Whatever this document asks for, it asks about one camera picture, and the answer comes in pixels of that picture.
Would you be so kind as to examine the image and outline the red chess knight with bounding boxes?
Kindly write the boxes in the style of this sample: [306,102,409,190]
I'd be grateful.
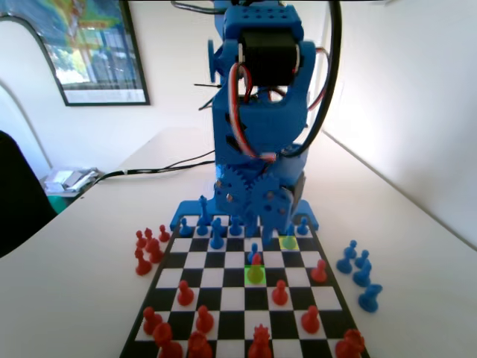
[247,253,265,285]

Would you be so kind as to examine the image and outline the black and white chessboard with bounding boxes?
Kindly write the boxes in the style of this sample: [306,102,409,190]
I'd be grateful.
[119,213,370,358]

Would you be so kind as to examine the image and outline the black chair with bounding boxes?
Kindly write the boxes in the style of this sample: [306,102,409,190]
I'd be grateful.
[0,129,60,259]

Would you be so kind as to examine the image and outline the black framed poster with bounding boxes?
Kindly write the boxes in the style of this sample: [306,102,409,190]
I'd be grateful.
[0,0,152,108]

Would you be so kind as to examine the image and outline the red chess queen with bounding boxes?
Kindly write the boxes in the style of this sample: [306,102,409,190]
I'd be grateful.
[247,324,272,358]

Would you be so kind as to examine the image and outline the blue base plate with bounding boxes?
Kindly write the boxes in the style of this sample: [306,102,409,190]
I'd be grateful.
[169,199,321,230]

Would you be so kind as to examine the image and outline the thin black cable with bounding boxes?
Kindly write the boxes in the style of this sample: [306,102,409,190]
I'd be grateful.
[126,160,218,175]
[92,148,218,183]

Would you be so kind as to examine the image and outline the red chess piece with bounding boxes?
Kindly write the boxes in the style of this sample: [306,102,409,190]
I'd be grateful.
[134,248,153,276]
[147,238,165,264]
[187,330,214,358]

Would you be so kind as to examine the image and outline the stack of papers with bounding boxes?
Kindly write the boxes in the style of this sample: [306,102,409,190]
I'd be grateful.
[40,167,102,195]

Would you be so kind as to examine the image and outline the red white servo wires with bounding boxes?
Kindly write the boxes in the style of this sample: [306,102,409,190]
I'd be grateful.
[229,48,331,162]

